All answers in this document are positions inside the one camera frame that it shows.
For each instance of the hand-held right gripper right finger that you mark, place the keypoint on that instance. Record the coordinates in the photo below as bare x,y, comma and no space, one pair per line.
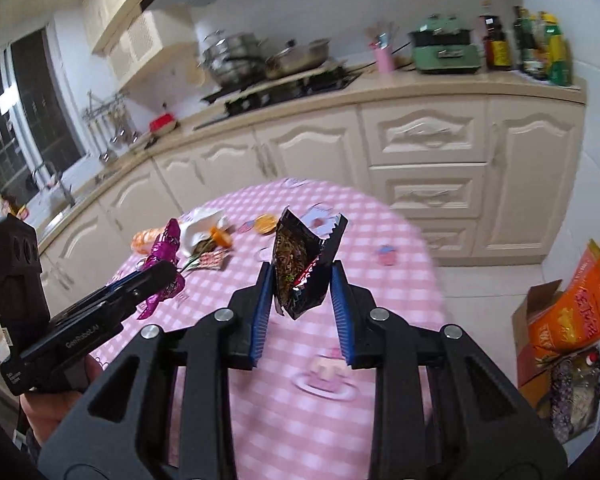
341,312

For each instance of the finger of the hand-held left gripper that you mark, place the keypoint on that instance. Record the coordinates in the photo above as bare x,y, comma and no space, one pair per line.
152,282
92,301

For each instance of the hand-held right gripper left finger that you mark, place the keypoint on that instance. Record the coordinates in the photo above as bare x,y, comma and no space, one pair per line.
261,310

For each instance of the purple wrapper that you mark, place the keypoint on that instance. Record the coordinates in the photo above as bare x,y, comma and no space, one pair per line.
167,237

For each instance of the black snack packet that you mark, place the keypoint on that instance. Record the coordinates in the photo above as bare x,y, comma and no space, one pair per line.
300,260

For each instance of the cardboard box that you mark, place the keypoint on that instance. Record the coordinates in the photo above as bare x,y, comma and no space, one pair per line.
530,355

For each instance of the person's left hand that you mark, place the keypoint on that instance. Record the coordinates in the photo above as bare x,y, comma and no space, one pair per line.
55,410

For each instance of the orange bread packet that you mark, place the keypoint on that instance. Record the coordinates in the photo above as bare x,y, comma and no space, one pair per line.
145,241

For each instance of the red patterned wrapper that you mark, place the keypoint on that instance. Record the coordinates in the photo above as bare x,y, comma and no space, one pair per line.
211,260

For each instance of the white plastic bag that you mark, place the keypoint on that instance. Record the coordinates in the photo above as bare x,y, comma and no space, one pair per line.
200,225

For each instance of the steel sink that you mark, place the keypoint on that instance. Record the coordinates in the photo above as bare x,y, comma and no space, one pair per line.
65,215

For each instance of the orange plastic wrapper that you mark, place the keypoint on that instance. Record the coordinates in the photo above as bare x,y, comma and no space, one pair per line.
221,237

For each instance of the small round orange object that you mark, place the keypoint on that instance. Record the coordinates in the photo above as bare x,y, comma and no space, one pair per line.
266,223

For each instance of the steel faucet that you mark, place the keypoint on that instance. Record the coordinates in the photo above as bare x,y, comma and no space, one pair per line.
60,185

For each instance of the pink checked tablecloth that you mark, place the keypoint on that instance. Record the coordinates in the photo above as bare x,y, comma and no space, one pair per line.
300,420

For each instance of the row of hanging kitchen utensils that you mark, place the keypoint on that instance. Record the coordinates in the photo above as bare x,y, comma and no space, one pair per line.
115,135

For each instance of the red box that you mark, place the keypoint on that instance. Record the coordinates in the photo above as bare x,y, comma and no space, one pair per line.
162,123

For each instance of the kitchen window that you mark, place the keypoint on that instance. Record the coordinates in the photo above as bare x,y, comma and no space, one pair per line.
35,110

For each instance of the cream lower cabinets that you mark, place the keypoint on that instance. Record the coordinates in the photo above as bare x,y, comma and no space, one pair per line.
430,160

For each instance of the cream cabinets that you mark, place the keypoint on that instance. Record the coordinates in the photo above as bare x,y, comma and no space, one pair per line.
130,25
430,160

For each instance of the black glass cooktop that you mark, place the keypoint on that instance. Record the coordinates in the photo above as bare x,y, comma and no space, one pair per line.
280,92

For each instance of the large orange snack bag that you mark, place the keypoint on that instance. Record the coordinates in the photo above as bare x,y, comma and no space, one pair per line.
575,310

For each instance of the steel steamer pot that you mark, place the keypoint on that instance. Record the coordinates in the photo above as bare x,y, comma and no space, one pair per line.
232,57

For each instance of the dark patterned bag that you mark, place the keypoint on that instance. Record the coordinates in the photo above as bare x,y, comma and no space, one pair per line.
570,397

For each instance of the beige kitchen countertop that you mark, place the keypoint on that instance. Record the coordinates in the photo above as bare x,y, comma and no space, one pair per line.
430,85

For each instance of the steel wok pan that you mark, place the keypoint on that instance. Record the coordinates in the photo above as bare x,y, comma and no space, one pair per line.
300,57

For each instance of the pink utensil holder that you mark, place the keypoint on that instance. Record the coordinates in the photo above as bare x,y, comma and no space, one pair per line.
384,59

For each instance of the cream upper cabinets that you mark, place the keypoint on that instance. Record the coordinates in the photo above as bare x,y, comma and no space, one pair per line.
130,25

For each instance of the bundle of chopsticks and spoons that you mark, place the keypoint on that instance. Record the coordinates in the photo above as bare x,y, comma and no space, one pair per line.
382,34

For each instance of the green electric cooker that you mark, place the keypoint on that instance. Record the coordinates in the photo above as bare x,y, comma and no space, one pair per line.
445,47

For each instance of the dark soy sauce bottle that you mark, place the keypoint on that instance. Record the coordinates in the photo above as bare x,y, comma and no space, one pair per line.
497,45

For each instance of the dark glass bottle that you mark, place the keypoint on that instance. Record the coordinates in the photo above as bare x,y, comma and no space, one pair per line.
521,35
536,55

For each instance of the green bottle yellow label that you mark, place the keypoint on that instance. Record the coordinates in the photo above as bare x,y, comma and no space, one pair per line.
558,55

